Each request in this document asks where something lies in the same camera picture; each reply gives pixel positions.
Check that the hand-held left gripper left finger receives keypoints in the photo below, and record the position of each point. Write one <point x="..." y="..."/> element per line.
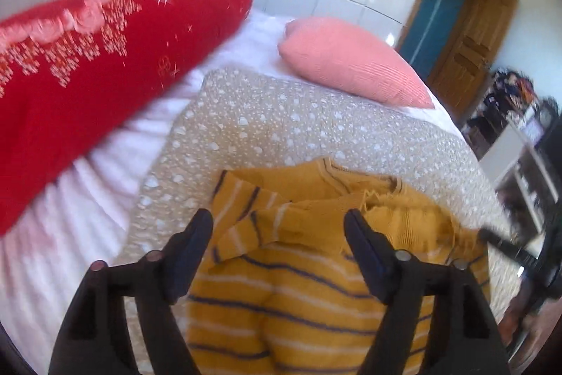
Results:
<point x="189" y="256"/>

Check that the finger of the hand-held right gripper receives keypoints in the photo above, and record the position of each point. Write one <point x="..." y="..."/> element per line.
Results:
<point x="505" y="245"/>

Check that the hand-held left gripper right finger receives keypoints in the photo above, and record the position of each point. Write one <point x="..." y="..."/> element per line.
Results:
<point x="368" y="256"/>

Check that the yellow striped knit sweater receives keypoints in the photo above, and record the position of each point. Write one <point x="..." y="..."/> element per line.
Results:
<point x="307" y="269"/>

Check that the person's right forearm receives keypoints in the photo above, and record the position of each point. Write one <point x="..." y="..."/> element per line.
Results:
<point x="518" y="320"/>

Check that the white cluttered shelf unit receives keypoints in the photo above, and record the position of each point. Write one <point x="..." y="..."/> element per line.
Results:
<point x="518" y="146"/>

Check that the white bed sheet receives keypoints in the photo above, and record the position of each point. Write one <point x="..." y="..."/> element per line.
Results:
<point x="66" y="234"/>

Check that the beige spotted blanket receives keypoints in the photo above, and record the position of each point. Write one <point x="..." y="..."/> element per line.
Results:
<point x="263" y="124"/>

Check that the pink knit pillow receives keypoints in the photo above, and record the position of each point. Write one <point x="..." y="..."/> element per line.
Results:
<point x="351" y="61"/>

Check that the wooden door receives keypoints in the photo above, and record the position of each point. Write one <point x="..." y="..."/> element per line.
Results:
<point x="476" y="50"/>

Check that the red embroidered pillow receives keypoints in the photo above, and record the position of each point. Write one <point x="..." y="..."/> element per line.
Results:
<point x="88" y="85"/>

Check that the wooden door frame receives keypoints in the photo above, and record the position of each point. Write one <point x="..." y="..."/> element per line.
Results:
<point x="421" y="1"/>

